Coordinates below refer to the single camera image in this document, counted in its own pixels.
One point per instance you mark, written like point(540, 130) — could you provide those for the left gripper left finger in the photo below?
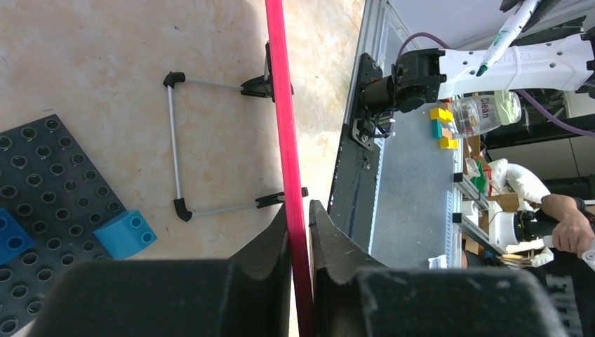
point(246, 294)

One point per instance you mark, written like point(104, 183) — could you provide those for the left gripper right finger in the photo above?
point(356, 295)

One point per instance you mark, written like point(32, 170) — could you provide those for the white board with red frame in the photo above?
point(290, 169)

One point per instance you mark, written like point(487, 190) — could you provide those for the green capped whiteboard marker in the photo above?
point(510, 30)

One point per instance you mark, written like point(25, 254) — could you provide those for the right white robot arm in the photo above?
point(429, 75)

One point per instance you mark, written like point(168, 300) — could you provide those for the person's forearm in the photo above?
point(563, 208)

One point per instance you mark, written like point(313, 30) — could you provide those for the person's hand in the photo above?
point(573, 235)

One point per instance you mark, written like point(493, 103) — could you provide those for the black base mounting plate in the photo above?
point(353, 182)

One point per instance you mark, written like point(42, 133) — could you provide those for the light blue lego brick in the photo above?
point(125, 235)

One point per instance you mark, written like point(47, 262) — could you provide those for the yellow and teal blocks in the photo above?
point(441, 119)

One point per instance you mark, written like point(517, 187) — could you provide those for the clear plastic jar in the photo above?
point(476, 115)

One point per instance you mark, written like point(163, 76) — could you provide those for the grey lego baseplate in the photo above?
point(54, 192)

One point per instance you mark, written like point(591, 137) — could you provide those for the blue lego brick stack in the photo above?
point(14, 239)

